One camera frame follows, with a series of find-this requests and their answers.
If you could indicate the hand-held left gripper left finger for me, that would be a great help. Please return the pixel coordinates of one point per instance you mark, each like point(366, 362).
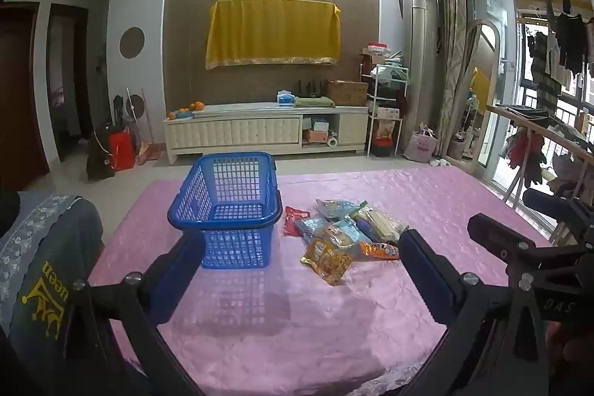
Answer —
point(170, 273)

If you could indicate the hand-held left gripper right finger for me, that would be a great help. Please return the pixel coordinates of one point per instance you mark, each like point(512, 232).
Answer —
point(424, 271)

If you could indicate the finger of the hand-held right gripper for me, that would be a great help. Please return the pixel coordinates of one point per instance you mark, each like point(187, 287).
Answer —
point(499, 234)

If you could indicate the small orange snack packet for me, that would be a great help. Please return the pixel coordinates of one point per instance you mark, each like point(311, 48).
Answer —
point(378, 251)

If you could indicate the green-edged cracker packet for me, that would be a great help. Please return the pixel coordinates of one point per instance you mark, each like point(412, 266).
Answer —
point(381, 223)

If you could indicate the blue plastic basket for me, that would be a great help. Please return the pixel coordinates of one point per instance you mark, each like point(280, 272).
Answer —
point(218, 223)

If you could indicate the grape print snack packet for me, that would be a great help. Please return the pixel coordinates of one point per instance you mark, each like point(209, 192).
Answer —
point(363, 230)

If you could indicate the yellow orange snack packet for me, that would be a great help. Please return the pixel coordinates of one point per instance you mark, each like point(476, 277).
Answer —
point(325, 261)

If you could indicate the light blue snack packet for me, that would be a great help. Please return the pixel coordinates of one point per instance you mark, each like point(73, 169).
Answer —
point(308, 227)
point(336, 209)

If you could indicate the red snack packet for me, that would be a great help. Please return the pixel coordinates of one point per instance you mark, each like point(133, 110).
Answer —
point(293, 222)

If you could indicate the person's right hand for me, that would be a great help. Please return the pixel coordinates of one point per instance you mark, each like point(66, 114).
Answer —
point(575, 345)

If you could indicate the white slippers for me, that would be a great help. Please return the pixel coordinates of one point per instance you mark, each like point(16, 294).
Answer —
point(441, 162)

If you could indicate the wooden railing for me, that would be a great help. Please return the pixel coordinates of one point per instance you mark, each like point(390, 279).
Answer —
point(533, 128)

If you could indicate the grey lace-trimmed seat cover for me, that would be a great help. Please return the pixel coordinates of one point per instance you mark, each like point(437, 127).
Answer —
point(55, 247)

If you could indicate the white shopping bag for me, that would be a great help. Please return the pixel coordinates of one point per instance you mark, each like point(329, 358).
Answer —
point(421, 145)

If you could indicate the pink broom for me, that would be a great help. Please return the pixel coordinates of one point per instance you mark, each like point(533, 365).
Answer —
point(147, 152)

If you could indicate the red shopping bag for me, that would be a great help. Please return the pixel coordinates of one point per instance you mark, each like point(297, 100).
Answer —
point(121, 150)

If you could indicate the pink quilted blanket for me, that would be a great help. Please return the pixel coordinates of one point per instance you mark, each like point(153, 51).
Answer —
point(301, 321)

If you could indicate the red box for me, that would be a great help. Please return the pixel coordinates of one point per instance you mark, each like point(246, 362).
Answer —
point(383, 143)

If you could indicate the black bag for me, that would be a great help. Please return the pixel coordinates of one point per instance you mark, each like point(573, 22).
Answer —
point(100, 157)

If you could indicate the standing arched mirror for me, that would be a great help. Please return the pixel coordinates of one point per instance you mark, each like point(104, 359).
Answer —
point(480, 94)

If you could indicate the white TV cabinet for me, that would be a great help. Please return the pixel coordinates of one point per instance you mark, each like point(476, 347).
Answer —
point(232, 131)

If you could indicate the white paper roll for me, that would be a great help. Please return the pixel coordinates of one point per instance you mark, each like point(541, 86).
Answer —
point(332, 141)

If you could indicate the white mop pole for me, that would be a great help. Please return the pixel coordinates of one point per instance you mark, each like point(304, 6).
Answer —
point(132, 113)

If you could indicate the orange flat box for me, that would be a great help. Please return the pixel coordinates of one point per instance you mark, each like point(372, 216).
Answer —
point(315, 136)

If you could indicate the blue white box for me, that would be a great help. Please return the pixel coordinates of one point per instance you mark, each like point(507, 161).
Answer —
point(320, 126)

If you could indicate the patterned beige curtain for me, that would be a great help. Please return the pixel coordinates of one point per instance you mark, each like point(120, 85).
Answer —
point(452, 52)

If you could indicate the brown cardboard box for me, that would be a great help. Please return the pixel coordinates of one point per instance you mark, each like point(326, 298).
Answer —
point(347, 92)

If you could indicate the standing air conditioner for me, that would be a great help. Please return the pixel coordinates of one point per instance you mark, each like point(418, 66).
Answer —
point(420, 52)

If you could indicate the green folded cloth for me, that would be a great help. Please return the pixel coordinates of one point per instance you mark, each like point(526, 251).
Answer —
point(315, 102)

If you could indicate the hanging clothes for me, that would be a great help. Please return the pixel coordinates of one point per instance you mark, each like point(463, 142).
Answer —
point(561, 39)

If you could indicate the blue tissue box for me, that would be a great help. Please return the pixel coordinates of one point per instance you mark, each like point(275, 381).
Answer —
point(286, 98)

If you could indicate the black antenna router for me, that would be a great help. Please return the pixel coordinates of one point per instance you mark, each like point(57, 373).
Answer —
point(308, 90)

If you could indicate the red white carton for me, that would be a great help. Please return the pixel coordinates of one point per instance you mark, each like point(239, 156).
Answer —
point(377, 51)

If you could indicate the brown wooden door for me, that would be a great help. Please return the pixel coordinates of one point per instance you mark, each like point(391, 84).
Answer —
point(16, 94)

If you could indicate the yellow cloth cover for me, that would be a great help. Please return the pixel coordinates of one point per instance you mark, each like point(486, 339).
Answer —
point(274, 34)

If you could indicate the small brown wall disc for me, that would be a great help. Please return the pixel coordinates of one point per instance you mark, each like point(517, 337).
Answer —
point(135, 103)

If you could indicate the brown round wall disc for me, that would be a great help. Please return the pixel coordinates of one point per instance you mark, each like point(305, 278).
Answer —
point(131, 43)

